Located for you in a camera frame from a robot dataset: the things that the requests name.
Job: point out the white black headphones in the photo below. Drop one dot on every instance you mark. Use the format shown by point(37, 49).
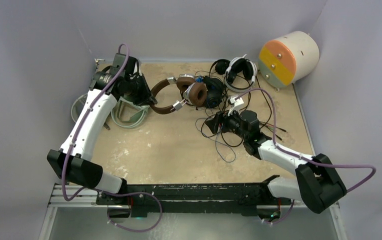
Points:
point(240, 65)

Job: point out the round pastel drawer cabinet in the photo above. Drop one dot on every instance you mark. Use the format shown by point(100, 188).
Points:
point(284, 60)

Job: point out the brown headphones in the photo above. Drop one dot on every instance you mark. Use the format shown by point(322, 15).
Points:
point(191, 91)

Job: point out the white grey headphones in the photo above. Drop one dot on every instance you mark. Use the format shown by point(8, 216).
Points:
point(77, 107)

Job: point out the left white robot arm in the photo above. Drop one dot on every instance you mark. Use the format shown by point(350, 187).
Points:
point(72, 161)

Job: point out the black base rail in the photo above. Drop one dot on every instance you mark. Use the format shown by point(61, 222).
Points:
point(210, 198)

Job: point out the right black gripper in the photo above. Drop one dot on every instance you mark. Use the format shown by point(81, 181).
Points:
point(213, 124)

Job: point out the small black on-ear headphones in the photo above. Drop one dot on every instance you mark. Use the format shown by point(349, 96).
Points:
point(220, 66)

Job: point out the black blue headphones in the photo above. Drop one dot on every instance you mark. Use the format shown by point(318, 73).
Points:
point(215, 90)

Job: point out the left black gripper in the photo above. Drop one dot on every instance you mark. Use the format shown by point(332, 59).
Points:
point(146, 98)

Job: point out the mint green headphones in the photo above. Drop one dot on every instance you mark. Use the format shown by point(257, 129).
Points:
point(127, 115)

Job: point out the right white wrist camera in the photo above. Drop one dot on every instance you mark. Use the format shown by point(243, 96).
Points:
point(235, 102)

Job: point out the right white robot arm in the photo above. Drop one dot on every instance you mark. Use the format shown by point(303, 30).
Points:
point(303, 172)

